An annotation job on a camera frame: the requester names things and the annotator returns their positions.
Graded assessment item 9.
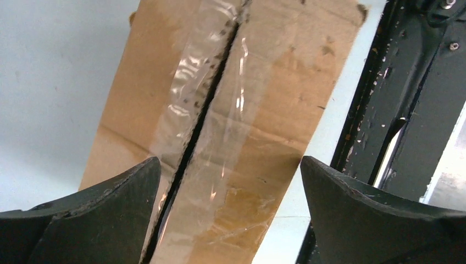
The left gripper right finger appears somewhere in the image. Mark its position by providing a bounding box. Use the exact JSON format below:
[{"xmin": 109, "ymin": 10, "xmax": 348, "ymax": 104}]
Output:
[{"xmin": 299, "ymin": 156, "xmax": 465, "ymax": 263}]

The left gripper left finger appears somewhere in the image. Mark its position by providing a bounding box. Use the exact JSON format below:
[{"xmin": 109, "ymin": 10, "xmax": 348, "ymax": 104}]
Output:
[{"xmin": 1, "ymin": 157, "xmax": 161, "ymax": 263}]

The brown cardboard express box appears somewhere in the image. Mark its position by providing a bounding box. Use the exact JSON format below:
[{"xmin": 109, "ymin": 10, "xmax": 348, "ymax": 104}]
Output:
[{"xmin": 80, "ymin": 1, "xmax": 367, "ymax": 263}]

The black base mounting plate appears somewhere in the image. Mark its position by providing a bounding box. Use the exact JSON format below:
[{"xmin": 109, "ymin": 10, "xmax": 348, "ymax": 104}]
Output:
[{"xmin": 295, "ymin": 0, "xmax": 466, "ymax": 264}]

